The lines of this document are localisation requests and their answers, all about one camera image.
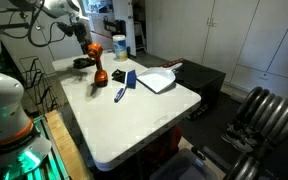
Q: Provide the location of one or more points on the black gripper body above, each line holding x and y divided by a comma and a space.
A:
80, 30

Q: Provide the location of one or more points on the green lit robot base platform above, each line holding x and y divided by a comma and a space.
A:
52, 160

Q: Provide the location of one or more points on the white wipes canister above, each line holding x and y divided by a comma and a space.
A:
120, 48

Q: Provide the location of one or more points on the blue hand brush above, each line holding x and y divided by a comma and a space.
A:
127, 81

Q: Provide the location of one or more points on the white dustpan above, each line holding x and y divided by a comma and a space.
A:
155, 79

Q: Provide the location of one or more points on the red and black strip tool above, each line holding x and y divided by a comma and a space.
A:
170, 63

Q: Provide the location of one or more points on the wooden plank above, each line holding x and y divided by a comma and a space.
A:
64, 143

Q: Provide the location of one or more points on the black storage box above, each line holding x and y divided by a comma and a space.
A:
200, 80

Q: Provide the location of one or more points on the red object under table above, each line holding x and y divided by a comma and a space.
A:
165, 143

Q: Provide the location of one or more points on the black floor mat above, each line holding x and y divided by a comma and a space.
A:
210, 126

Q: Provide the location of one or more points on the translucent plastic bin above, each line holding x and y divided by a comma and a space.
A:
180, 168

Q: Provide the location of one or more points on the white cabinet doors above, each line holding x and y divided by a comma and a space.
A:
250, 36

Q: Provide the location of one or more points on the grey sneaker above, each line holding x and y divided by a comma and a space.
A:
237, 142
247, 135

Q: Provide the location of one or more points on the grey plate dumbbell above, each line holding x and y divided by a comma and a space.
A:
270, 110

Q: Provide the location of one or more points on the black camera mount bars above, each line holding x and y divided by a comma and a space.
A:
14, 25

